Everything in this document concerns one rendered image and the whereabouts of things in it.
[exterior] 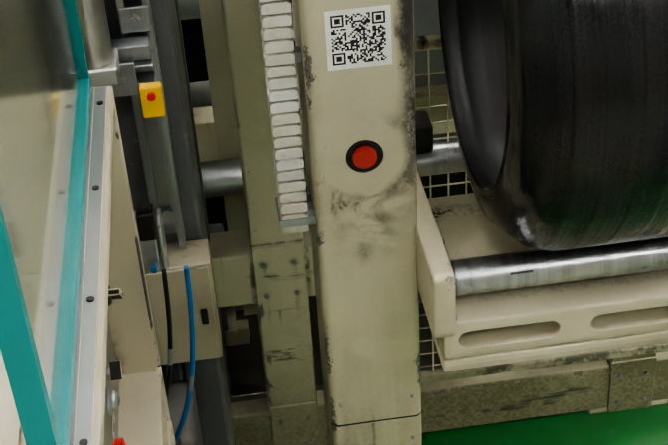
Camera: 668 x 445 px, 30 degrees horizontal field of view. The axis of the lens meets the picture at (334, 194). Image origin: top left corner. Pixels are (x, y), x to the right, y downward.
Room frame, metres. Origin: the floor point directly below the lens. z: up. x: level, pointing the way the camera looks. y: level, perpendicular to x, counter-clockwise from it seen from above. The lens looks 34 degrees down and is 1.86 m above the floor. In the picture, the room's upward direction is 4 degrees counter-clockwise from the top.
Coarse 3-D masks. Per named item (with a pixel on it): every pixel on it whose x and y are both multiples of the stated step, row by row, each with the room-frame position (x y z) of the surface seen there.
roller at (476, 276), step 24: (648, 240) 1.26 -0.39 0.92; (456, 264) 1.23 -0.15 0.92; (480, 264) 1.23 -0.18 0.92; (504, 264) 1.23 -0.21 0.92; (528, 264) 1.23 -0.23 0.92; (552, 264) 1.23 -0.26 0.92; (576, 264) 1.23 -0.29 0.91; (600, 264) 1.23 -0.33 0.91; (624, 264) 1.23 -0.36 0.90; (648, 264) 1.24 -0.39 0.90; (456, 288) 1.21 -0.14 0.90; (480, 288) 1.22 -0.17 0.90; (504, 288) 1.22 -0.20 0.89
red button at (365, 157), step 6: (354, 150) 1.28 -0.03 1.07; (360, 150) 1.28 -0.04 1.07; (366, 150) 1.28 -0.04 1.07; (372, 150) 1.28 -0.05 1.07; (354, 156) 1.28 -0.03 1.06; (360, 156) 1.28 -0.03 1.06; (366, 156) 1.28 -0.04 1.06; (372, 156) 1.28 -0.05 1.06; (354, 162) 1.28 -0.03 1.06; (360, 162) 1.28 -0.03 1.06; (366, 162) 1.28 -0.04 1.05; (372, 162) 1.28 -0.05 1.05
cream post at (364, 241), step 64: (320, 0) 1.28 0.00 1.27; (384, 0) 1.28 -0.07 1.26; (320, 64) 1.28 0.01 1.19; (320, 128) 1.28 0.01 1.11; (384, 128) 1.28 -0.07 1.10; (320, 192) 1.28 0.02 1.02; (384, 192) 1.28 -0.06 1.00; (320, 256) 1.28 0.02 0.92; (384, 256) 1.28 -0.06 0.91; (320, 320) 1.34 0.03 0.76; (384, 320) 1.28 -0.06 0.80; (384, 384) 1.28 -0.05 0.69
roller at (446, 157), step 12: (444, 144) 1.52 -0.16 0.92; (456, 144) 1.52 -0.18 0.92; (420, 156) 1.50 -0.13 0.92; (432, 156) 1.50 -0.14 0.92; (444, 156) 1.50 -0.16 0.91; (456, 156) 1.50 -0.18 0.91; (420, 168) 1.49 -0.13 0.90; (432, 168) 1.49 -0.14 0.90; (444, 168) 1.50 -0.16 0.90; (456, 168) 1.50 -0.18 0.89
